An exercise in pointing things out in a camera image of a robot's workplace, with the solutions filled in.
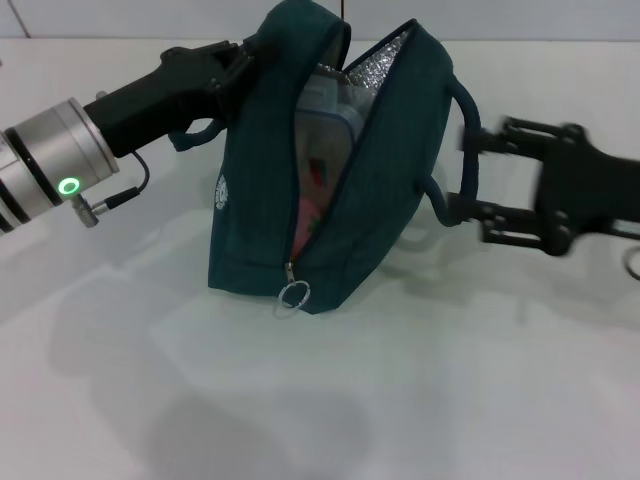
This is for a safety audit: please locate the pink toy peach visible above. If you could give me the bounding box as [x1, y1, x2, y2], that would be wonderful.
[292, 192, 327, 256]

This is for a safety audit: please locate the clear blue-rimmed lunch box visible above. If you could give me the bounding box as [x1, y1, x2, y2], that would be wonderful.
[294, 69, 369, 189]

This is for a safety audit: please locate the dark teal insulated lunch bag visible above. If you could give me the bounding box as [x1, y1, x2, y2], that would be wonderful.
[172, 0, 482, 319]

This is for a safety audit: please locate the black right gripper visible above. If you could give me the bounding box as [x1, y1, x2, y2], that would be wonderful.
[446, 117, 640, 257]

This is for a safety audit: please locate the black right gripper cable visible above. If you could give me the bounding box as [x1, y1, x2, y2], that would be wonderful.
[622, 245, 640, 282]

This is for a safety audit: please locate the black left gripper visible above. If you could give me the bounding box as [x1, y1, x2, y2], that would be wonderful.
[83, 38, 264, 157]

